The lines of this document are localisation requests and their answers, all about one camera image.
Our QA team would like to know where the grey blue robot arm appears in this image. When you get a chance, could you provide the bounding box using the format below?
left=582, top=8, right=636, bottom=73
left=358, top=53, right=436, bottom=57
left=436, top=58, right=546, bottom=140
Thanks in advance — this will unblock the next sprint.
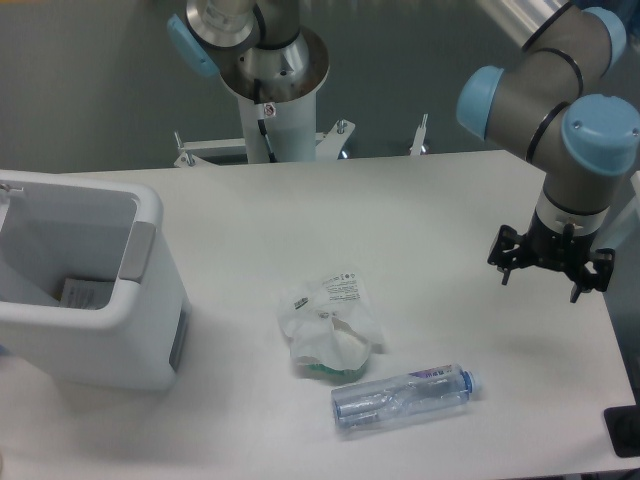
left=167, top=1, right=639, bottom=296

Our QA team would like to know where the white frame at right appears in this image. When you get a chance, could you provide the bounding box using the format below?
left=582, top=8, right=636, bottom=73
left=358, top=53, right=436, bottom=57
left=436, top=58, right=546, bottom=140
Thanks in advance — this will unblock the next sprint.
left=600, top=171, right=639, bottom=249

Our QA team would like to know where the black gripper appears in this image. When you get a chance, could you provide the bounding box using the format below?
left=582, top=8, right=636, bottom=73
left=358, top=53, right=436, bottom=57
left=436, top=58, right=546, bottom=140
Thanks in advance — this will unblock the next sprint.
left=487, top=209, right=615, bottom=303

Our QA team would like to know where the crushed clear plastic bottle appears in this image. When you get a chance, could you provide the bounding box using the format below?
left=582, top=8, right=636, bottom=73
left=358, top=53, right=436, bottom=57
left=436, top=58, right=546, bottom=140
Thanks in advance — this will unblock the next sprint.
left=331, top=363, right=483, bottom=432

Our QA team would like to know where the paper scrap inside can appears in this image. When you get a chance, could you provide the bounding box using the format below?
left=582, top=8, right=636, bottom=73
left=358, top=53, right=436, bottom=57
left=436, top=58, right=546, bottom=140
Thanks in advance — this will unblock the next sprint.
left=59, top=278, right=114, bottom=310

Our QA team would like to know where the black cable on pedestal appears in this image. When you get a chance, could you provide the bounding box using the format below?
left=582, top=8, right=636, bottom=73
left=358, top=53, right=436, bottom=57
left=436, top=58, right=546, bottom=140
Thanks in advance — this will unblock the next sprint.
left=253, top=79, right=279, bottom=164

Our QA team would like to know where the white trash can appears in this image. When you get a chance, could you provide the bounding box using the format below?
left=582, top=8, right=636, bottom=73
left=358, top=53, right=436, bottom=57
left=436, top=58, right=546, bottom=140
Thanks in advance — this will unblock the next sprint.
left=1, top=170, right=190, bottom=390

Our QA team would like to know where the white pedestal base frame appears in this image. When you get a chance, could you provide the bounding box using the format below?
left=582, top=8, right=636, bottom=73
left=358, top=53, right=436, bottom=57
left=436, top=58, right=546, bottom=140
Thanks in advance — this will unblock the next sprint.
left=172, top=113, right=431, bottom=169

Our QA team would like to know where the black device at edge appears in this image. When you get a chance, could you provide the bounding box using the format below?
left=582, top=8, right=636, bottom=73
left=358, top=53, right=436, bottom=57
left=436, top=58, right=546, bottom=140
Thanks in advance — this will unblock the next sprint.
left=604, top=405, right=639, bottom=458

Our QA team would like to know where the white plastic bag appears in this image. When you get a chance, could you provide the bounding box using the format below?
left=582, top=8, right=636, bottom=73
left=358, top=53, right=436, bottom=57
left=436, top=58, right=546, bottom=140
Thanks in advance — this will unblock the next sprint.
left=276, top=265, right=384, bottom=377

